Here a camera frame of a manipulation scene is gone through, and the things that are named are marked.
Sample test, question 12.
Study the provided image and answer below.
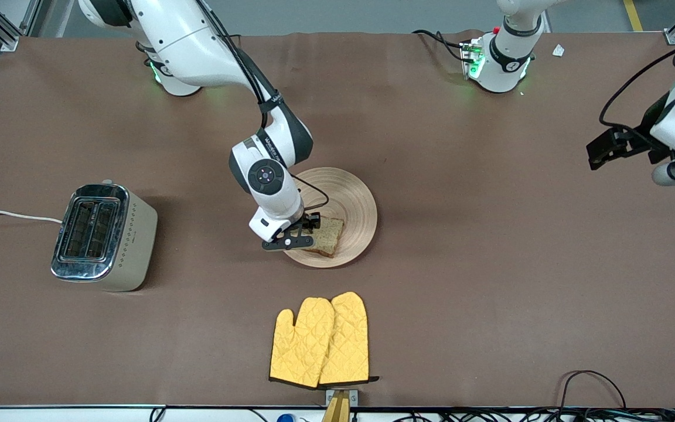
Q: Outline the black left base cable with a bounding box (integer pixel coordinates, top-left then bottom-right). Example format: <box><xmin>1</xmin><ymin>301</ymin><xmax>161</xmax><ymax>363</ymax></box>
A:
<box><xmin>412</xmin><ymin>29</ymin><xmax>473</xmax><ymax>63</ymax></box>

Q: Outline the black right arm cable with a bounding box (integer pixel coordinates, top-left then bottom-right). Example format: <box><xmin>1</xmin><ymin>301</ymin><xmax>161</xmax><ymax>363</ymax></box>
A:
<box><xmin>194</xmin><ymin>0</ymin><xmax>330</xmax><ymax>215</ymax></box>

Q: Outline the black cable bundle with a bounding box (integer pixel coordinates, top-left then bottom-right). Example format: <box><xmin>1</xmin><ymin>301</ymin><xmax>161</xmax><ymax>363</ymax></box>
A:
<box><xmin>396</xmin><ymin>407</ymin><xmax>675</xmax><ymax>422</ymax></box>

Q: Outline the brown table cover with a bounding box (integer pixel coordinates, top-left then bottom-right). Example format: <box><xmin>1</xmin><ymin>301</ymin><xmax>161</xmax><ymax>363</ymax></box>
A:
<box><xmin>0</xmin><ymin>29</ymin><xmax>675</xmax><ymax>409</ymax></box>

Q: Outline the yellow quilted oven mitt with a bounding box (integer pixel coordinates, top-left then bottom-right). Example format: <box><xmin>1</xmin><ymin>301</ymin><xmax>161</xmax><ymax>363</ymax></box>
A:
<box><xmin>318</xmin><ymin>291</ymin><xmax>380</xmax><ymax>386</ymax></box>
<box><xmin>270</xmin><ymin>297</ymin><xmax>336</xmax><ymax>389</ymax></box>

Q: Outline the cream and chrome toaster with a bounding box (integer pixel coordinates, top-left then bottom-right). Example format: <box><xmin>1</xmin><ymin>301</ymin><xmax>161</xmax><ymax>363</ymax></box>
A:
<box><xmin>50</xmin><ymin>179</ymin><xmax>159</xmax><ymax>292</ymax></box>

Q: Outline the round pale wooden plate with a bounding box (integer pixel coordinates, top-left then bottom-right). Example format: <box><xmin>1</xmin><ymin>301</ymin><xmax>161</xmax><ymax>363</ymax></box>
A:
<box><xmin>282</xmin><ymin>168</ymin><xmax>378</xmax><ymax>268</ymax></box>

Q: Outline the black looped cable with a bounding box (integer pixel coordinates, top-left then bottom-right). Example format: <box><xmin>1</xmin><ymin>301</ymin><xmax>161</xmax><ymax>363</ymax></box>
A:
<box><xmin>557</xmin><ymin>370</ymin><xmax>628</xmax><ymax>411</ymax></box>

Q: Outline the grey metal bracket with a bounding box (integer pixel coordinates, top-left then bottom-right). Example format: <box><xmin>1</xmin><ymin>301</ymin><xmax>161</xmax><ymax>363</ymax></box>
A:
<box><xmin>326</xmin><ymin>389</ymin><xmax>359</xmax><ymax>407</ymax></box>

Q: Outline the slice of brown bread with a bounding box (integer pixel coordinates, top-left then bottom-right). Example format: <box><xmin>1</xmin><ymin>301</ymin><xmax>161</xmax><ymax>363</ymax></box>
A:
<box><xmin>302</xmin><ymin>217</ymin><xmax>345</xmax><ymax>257</ymax></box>

